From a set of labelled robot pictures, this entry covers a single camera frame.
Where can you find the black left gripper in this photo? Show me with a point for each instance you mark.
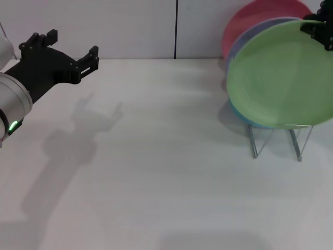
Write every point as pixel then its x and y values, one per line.
pixel 46 70

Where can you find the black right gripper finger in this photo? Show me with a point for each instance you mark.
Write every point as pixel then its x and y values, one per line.
pixel 326 10
pixel 322 34

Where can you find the pink round plate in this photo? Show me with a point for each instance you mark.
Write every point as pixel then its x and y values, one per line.
pixel 247 18

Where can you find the purple round plate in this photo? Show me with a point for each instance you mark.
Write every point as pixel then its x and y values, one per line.
pixel 249 32

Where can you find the blue round plate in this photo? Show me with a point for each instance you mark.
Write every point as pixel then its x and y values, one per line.
pixel 242 114

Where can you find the green round plate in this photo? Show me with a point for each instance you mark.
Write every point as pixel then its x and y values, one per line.
pixel 278 78

